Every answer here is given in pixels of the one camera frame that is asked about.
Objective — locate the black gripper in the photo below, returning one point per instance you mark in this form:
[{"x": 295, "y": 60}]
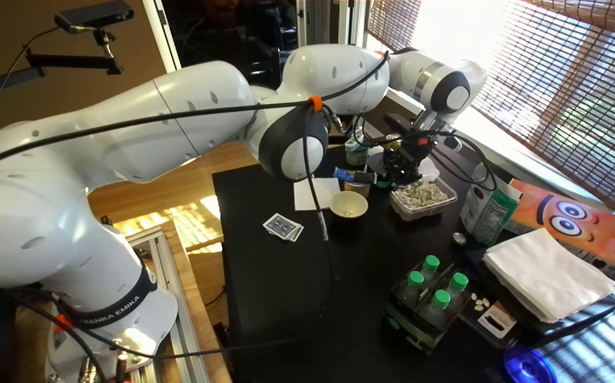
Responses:
[{"x": 413, "y": 144}]

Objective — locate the clear container of seeds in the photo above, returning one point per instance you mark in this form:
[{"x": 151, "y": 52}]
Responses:
[{"x": 425, "y": 201}]

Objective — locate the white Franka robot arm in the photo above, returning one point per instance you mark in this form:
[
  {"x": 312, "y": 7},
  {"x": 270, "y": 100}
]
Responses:
[{"x": 106, "y": 172}]

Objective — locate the blue snack packet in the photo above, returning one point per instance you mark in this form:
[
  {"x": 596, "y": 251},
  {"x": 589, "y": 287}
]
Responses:
[{"x": 351, "y": 176}]

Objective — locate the green tub with white lid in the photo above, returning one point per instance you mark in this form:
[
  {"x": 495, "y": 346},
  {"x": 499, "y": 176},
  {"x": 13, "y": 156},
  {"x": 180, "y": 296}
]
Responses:
[{"x": 354, "y": 149}]

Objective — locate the white round bowl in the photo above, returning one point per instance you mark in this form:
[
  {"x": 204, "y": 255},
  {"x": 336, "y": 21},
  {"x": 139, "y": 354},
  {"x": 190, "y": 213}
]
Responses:
[{"x": 350, "y": 206}]

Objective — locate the small silver cap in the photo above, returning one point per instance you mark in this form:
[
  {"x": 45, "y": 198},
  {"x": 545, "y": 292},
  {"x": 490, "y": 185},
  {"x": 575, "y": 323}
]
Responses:
[{"x": 461, "y": 237}]

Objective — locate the green and white snack bag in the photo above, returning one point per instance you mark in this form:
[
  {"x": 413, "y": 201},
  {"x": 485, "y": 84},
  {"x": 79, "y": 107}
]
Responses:
[{"x": 490, "y": 206}]

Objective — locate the white paper napkin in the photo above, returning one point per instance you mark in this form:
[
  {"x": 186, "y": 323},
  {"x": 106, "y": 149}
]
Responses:
[{"x": 318, "y": 194}]

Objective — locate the small bottle with green cap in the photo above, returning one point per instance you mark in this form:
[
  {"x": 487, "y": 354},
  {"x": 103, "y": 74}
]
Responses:
[
  {"x": 458, "y": 281},
  {"x": 439, "y": 300},
  {"x": 413, "y": 281},
  {"x": 431, "y": 265}
]

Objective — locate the small white pills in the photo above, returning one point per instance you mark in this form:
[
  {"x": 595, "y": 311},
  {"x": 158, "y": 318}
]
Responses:
[{"x": 477, "y": 304}]

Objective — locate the green margarita bottle pack box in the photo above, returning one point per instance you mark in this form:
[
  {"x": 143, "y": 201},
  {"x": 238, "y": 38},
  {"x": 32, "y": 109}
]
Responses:
[{"x": 413, "y": 327}]

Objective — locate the black flat tray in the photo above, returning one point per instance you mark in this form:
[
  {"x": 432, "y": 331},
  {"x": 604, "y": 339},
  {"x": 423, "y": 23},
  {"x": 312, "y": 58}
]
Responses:
[{"x": 473, "y": 319}]

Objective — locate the folded white towel stack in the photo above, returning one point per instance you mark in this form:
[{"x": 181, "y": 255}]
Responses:
[{"x": 544, "y": 273}]

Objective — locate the orange box with cartoon eyes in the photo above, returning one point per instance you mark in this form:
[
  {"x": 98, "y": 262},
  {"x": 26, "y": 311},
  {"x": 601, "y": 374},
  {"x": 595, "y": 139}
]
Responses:
[{"x": 584, "y": 225}]

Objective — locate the bamboo window blind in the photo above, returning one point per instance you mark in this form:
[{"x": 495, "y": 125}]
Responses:
[{"x": 568, "y": 78}]

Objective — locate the blue round lid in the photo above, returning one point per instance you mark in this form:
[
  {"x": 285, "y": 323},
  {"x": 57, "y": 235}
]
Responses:
[{"x": 525, "y": 367}]

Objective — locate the black camera on bracket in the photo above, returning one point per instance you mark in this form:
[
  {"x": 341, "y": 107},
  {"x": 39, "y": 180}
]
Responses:
[{"x": 93, "y": 13}]

